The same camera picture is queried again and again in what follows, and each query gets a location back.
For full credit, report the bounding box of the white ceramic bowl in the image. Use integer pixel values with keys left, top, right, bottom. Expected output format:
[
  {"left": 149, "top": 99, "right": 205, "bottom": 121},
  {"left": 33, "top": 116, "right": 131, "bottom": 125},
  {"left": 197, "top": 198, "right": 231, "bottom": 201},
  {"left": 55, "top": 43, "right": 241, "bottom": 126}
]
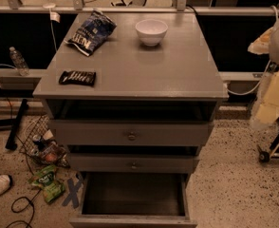
[{"left": 135, "top": 19, "right": 168, "bottom": 47}]

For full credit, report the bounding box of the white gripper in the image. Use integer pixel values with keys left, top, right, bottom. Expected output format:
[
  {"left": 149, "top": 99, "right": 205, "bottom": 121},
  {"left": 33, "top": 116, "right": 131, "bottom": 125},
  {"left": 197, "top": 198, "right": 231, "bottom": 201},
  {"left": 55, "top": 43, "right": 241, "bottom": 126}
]
[{"left": 248, "top": 28, "right": 279, "bottom": 129}]

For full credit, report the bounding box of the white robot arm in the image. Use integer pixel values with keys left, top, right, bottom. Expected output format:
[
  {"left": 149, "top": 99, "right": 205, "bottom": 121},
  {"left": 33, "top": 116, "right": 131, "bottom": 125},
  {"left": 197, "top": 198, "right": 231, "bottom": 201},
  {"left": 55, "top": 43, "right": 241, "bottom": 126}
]
[{"left": 248, "top": 17, "right": 279, "bottom": 129}]

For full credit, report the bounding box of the middle grey drawer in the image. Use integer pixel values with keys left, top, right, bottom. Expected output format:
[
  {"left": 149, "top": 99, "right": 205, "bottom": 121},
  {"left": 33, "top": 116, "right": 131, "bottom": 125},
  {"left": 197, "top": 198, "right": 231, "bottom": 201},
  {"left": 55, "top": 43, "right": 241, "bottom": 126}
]
[{"left": 67, "top": 153, "right": 199, "bottom": 174}]

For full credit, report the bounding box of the white hanging cable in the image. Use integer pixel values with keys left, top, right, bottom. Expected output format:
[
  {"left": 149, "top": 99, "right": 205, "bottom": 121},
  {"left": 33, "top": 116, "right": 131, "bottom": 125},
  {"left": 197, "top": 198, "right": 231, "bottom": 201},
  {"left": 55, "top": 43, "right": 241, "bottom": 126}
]
[{"left": 226, "top": 5, "right": 279, "bottom": 97}]

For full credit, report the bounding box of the open bottom grey drawer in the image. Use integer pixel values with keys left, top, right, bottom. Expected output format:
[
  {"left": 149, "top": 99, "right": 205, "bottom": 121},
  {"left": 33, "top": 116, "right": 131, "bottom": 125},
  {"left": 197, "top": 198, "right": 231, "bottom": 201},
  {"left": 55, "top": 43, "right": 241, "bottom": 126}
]
[{"left": 69, "top": 173, "right": 197, "bottom": 228}]

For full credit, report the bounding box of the blue chip bag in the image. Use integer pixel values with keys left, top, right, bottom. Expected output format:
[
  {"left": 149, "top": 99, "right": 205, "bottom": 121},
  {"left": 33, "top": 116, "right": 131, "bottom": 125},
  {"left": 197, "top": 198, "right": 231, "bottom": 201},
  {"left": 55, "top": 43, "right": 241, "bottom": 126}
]
[{"left": 65, "top": 9, "right": 117, "bottom": 56}]

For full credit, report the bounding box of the top grey drawer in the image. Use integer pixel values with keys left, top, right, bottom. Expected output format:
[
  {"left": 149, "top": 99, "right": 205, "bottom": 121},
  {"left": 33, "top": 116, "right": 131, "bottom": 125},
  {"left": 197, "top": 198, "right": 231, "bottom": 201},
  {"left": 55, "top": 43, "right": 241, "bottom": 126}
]
[{"left": 48, "top": 120, "right": 214, "bottom": 146}]

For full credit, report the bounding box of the grey drawer cabinet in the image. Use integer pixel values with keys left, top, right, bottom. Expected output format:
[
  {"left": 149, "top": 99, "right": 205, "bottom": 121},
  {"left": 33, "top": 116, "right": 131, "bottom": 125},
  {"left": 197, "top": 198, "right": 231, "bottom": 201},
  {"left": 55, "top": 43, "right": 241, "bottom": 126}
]
[{"left": 32, "top": 11, "right": 229, "bottom": 228}]

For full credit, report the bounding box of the green snack bag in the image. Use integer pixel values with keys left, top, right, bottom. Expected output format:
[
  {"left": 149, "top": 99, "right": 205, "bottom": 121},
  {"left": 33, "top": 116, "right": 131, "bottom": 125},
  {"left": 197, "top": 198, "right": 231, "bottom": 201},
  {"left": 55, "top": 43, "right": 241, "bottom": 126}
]
[{"left": 28, "top": 164, "right": 65, "bottom": 203}]

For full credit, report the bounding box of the black bar on floor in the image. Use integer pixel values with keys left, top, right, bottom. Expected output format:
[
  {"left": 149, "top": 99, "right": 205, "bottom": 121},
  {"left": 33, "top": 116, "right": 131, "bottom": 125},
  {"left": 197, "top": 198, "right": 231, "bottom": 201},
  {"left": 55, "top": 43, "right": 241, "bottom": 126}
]
[{"left": 5, "top": 99, "right": 28, "bottom": 150}]

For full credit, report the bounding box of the clear plastic water bottle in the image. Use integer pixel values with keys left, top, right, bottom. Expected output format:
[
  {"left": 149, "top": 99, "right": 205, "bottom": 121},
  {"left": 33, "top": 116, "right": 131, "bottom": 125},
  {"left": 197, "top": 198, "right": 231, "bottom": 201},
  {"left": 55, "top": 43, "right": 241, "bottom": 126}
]
[{"left": 9, "top": 47, "right": 29, "bottom": 76}]

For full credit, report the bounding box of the grey tape cross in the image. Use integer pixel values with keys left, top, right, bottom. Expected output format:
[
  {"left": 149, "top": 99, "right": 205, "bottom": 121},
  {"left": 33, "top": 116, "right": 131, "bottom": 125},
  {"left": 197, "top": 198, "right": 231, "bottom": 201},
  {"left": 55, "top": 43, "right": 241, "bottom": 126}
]
[{"left": 62, "top": 179, "right": 83, "bottom": 209}]

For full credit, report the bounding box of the wire basket with items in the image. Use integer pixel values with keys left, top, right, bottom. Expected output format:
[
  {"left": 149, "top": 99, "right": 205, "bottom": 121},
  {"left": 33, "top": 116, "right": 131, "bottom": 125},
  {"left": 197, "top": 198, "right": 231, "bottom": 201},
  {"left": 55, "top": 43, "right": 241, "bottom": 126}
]
[{"left": 21, "top": 115, "right": 69, "bottom": 168}]

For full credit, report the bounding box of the dark rxbar chocolate wrapper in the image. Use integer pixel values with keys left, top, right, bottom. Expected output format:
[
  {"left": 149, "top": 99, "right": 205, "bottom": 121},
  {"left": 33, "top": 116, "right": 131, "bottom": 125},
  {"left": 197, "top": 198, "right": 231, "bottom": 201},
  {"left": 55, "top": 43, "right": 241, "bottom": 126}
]
[{"left": 59, "top": 70, "right": 96, "bottom": 86}]

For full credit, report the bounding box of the black floor cable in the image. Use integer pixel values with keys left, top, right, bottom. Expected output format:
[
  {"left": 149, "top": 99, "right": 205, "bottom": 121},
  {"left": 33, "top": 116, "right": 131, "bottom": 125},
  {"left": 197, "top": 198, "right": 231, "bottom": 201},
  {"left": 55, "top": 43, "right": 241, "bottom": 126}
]
[{"left": 5, "top": 133, "right": 43, "bottom": 228}]

